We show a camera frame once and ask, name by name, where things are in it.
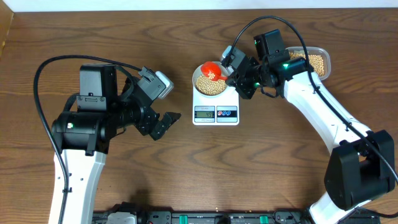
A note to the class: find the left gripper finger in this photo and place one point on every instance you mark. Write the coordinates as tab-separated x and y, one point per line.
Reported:
159	130
170	118

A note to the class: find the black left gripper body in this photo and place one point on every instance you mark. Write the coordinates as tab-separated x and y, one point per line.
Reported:
130	111

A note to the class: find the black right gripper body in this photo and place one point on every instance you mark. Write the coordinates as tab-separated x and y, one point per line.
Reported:
252	80

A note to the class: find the red plastic scoop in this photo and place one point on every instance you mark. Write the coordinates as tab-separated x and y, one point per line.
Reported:
212	71

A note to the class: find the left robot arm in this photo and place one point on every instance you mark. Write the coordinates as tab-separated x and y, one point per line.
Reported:
110	99

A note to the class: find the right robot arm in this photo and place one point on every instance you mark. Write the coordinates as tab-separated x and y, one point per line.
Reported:
361	164

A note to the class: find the white digital kitchen scale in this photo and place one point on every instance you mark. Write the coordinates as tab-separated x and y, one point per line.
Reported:
221	110

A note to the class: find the soybeans in grey bowl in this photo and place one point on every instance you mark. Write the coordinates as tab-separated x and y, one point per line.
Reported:
208	87

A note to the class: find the light grey bowl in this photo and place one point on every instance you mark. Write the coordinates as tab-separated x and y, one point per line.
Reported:
198	72

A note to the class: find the pile of soybeans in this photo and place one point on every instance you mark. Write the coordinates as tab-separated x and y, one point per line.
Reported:
316	61

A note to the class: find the clear plastic container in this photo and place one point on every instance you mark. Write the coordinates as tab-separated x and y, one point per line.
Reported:
316	51

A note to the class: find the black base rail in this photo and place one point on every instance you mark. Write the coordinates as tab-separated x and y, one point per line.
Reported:
125	213

